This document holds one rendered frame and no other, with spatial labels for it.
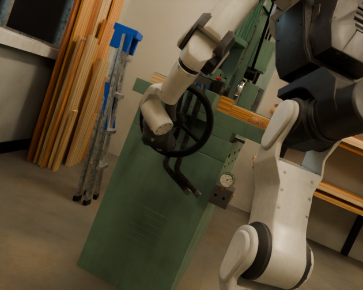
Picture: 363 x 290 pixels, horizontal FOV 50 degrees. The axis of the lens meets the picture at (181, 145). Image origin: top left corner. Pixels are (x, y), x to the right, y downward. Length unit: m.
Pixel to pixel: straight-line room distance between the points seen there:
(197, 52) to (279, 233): 0.50
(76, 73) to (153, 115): 1.88
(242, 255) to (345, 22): 0.61
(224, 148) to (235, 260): 0.73
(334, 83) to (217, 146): 0.78
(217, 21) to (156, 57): 3.23
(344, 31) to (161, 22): 3.40
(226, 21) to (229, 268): 0.62
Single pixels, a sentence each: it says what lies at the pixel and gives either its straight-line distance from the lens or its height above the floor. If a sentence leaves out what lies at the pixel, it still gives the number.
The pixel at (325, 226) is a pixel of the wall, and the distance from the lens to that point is 4.43.
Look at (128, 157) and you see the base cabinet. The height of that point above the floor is 0.56.
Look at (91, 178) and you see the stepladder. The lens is 2.58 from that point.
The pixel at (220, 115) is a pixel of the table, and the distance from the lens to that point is 1.63.
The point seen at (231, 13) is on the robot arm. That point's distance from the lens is 1.07.
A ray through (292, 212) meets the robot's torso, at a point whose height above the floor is 0.74.
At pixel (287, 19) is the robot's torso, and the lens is 1.16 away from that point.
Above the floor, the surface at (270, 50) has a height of 1.26.
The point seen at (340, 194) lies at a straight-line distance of 3.87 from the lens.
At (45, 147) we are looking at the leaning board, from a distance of 3.10.
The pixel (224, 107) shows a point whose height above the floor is 0.92.
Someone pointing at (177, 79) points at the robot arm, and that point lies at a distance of 1.09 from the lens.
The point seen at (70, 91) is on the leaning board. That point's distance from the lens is 3.04.
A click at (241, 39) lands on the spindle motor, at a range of 1.77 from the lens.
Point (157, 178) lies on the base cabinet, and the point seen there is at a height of 0.53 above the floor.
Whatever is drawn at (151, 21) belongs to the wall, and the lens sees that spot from 4.34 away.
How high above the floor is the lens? 0.91
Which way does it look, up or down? 7 degrees down
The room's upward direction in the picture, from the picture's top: 22 degrees clockwise
